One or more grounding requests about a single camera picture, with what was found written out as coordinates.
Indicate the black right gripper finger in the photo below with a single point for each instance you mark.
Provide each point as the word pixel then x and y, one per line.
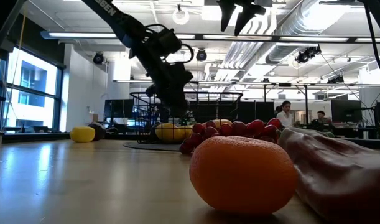
pixel 247 12
pixel 227 12

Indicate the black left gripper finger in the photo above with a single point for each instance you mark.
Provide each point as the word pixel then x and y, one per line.
pixel 164 90
pixel 182 81

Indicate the orange-yellow bell pepper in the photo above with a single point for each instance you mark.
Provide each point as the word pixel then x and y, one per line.
pixel 222 123

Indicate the purple cabbage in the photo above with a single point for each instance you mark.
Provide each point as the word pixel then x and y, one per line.
pixel 100 130

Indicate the orange fruit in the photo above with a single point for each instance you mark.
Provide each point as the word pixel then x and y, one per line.
pixel 242 175

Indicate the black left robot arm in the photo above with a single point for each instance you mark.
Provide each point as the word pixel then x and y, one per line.
pixel 109 11

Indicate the black ceiling spotlight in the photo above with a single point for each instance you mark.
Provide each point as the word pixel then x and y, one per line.
pixel 98 58
pixel 306 55
pixel 201 55

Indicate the round grey woven mat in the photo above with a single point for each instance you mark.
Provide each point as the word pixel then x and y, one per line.
pixel 146 146

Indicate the long ceiling light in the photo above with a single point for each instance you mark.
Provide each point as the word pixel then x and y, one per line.
pixel 81 35

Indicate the black partition panel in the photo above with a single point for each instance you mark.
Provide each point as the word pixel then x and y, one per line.
pixel 261 112

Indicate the red grape bunch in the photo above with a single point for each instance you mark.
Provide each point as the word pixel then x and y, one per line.
pixel 255 127

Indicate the person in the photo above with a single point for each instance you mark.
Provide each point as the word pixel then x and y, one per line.
pixel 321 116
pixel 284 118

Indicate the large window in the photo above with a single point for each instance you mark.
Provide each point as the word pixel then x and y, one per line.
pixel 31 77

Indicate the silver ceiling air duct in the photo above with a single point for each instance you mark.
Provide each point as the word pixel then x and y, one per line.
pixel 301 25

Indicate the black metal gantry frame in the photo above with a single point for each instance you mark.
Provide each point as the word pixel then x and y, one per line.
pixel 306 105

